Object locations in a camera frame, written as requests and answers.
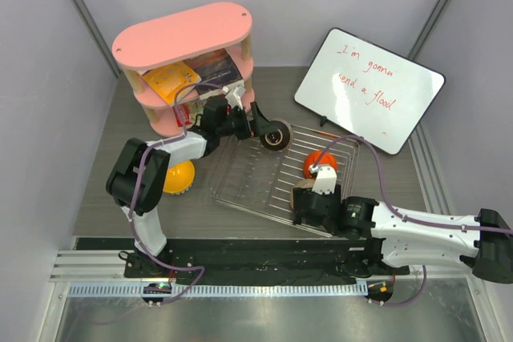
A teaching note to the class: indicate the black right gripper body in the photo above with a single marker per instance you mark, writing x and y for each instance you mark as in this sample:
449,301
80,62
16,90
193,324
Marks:
337,196

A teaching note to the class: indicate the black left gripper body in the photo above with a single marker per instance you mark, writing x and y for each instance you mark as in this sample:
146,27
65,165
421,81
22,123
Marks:
236,125

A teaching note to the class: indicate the dark brown bowl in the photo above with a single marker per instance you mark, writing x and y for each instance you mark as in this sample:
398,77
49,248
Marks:
280,138

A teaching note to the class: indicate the metal wire dish rack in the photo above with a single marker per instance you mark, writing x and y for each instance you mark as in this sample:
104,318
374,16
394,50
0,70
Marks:
255,180

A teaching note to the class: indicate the yellow bowl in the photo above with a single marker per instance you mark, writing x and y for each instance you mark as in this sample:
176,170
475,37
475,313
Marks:
180,175

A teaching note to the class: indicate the white ridged bowl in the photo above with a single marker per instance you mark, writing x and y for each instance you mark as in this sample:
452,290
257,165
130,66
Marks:
168,190

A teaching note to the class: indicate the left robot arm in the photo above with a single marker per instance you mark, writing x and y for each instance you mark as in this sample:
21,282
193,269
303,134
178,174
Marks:
136,181

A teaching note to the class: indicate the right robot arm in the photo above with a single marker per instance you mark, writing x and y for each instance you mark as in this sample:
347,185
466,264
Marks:
400,237

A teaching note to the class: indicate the beige speckled bowl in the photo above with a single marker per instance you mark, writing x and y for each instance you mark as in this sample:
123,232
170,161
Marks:
300,188

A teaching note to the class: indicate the red magazine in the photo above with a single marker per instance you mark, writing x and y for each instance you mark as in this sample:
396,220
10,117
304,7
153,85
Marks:
189,113

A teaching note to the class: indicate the orange bowl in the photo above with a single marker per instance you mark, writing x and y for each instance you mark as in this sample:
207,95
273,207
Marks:
316,157

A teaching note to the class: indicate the dark blue book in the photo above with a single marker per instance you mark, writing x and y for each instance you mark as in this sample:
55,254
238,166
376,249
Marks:
215,67

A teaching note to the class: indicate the yellow book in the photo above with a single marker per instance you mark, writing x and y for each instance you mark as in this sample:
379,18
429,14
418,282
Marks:
167,80

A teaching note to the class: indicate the pink three-tier shelf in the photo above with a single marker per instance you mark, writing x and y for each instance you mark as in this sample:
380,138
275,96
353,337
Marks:
176,37

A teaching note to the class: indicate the white whiteboard with red writing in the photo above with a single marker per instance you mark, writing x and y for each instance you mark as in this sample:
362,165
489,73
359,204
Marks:
368,90

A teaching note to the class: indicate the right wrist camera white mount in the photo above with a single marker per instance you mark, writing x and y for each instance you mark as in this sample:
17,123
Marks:
325,179

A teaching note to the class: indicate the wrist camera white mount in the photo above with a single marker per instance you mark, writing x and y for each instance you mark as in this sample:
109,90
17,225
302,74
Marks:
325,179
234,96

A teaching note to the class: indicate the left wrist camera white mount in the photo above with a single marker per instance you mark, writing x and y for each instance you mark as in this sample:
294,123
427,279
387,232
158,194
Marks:
234,96

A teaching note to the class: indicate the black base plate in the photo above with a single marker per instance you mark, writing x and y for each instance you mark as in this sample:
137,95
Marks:
263,262

